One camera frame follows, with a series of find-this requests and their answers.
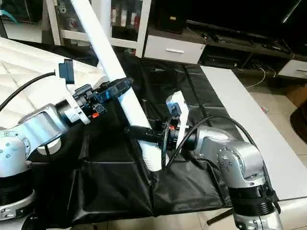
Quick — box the white plastic table leg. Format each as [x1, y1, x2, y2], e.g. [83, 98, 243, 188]
[71, 0, 166, 172]

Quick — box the white plastic table top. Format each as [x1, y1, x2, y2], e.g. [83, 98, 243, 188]
[0, 37, 112, 156]

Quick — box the white glass door cabinet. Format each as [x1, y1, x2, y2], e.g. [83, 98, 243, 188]
[46, 0, 153, 57]

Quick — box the black mat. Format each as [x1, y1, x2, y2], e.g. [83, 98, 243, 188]
[29, 48, 233, 226]

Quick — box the white drawer unit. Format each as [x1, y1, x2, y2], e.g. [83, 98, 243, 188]
[277, 58, 307, 80]
[144, 34, 206, 64]

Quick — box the black speaker box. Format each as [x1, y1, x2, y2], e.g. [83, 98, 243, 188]
[156, 0, 188, 34]

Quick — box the dark low tv stand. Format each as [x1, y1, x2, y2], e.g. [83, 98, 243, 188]
[185, 19, 307, 72]

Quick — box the black television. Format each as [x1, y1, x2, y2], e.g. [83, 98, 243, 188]
[187, 0, 307, 34]

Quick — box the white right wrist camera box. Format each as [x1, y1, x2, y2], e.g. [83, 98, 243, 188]
[165, 91, 190, 149]

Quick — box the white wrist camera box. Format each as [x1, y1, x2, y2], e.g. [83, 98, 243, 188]
[165, 91, 190, 149]
[58, 59, 76, 86]

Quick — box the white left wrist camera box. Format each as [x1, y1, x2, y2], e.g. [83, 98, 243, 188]
[58, 59, 76, 86]

